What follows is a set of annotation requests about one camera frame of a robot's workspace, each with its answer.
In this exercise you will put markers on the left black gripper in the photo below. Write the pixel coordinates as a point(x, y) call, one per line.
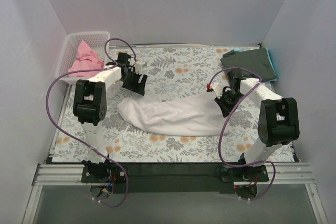
point(134, 79)

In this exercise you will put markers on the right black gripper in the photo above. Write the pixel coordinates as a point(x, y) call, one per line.
point(226, 102)

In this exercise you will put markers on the white t shirt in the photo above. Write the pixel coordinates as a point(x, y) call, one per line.
point(196, 115)

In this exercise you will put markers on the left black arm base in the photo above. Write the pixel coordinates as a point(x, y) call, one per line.
point(102, 172)

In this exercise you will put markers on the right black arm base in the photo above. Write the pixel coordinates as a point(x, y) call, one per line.
point(244, 174)

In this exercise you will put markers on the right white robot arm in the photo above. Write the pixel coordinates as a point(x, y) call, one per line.
point(278, 122)

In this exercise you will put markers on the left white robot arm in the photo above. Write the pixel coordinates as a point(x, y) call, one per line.
point(90, 100)

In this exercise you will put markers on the floral table mat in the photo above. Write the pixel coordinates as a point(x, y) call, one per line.
point(173, 73)

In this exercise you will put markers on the dark green folded t shirt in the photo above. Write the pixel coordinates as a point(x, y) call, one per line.
point(257, 61)

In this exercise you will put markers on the teal folded t shirt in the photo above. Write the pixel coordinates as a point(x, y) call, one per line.
point(270, 58)

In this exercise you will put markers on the pink t shirt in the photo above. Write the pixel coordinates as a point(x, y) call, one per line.
point(87, 59)

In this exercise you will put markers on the white plastic basket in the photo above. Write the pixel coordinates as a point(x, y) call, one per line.
point(95, 39)

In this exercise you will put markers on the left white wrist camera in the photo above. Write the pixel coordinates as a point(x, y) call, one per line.
point(138, 66)

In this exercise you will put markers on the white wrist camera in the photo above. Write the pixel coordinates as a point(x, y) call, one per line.
point(215, 87)
point(138, 66)

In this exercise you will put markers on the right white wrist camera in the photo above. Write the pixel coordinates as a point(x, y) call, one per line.
point(215, 87)

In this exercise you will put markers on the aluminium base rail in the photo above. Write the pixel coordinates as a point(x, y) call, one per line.
point(173, 177)

